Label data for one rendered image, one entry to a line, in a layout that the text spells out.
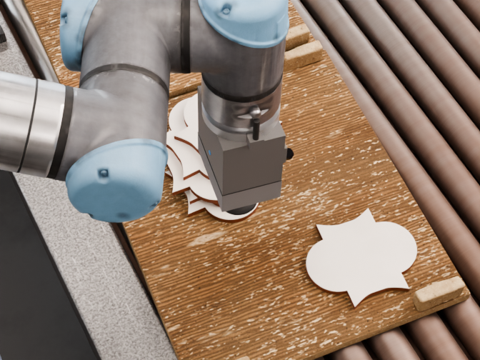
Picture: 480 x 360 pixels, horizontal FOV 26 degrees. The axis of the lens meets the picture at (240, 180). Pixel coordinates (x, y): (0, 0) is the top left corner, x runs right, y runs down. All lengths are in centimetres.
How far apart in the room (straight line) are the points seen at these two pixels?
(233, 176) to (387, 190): 36
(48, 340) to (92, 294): 101
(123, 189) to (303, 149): 59
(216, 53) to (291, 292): 43
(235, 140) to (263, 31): 14
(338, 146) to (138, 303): 33
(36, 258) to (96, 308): 112
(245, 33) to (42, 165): 20
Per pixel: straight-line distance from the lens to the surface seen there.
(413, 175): 136
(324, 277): 124
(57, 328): 229
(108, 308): 126
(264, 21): 86
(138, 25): 87
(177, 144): 131
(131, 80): 83
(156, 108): 83
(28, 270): 236
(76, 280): 129
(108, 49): 86
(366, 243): 127
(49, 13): 152
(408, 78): 147
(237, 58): 89
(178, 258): 126
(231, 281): 125
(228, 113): 95
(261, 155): 100
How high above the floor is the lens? 204
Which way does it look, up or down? 57 degrees down
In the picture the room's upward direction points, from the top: straight up
